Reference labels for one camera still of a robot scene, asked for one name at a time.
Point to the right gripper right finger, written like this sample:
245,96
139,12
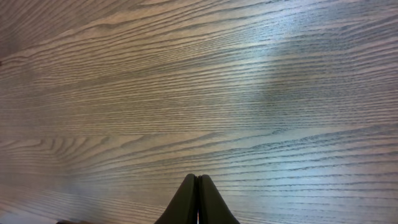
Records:
212,208

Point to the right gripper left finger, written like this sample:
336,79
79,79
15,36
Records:
182,208

